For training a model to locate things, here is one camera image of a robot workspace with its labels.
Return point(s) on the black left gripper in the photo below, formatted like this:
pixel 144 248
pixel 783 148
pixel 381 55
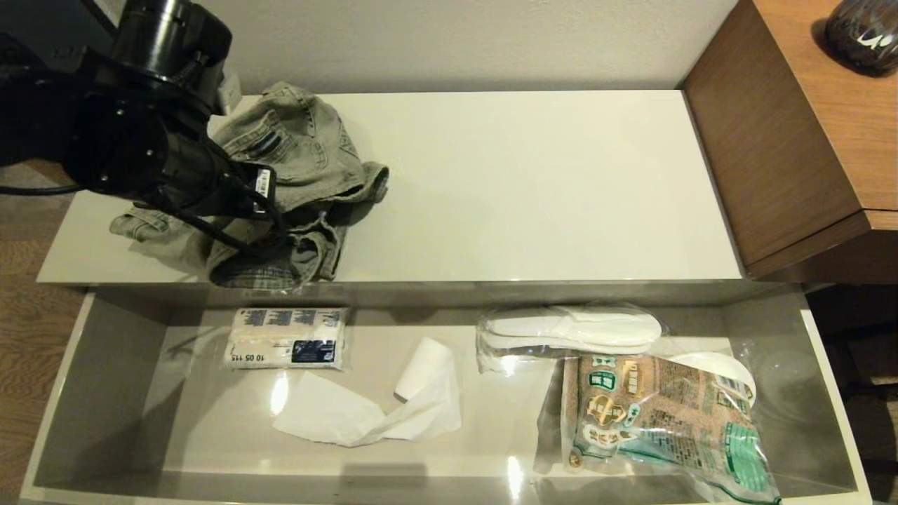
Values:
pixel 210 186

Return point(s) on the grey denim shorts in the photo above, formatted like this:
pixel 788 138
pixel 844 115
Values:
pixel 309 147

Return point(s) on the white toilet paper roll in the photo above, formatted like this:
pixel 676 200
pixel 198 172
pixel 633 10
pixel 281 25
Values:
pixel 421 393

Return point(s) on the grey cabinet drawer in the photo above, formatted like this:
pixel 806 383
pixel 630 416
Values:
pixel 421 463

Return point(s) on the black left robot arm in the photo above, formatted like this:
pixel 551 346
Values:
pixel 84 119

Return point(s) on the white and blue tissue pack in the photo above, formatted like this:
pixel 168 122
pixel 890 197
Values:
pixel 284 340

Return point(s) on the grey glossy low cabinet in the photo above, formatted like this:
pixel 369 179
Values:
pixel 505 182

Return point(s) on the white slippers in plastic bag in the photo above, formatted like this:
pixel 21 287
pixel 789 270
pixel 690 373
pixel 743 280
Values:
pixel 568 330

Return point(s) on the brown and green snack bag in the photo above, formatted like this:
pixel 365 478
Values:
pixel 652 421

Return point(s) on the white paper plates pack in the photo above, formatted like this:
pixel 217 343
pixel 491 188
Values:
pixel 726 372

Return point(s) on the brown wooden desk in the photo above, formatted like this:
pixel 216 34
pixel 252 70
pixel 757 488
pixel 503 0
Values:
pixel 786 126

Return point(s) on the dark glossy vase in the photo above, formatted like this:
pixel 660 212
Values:
pixel 864 35

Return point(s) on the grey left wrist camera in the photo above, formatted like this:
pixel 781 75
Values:
pixel 229 92

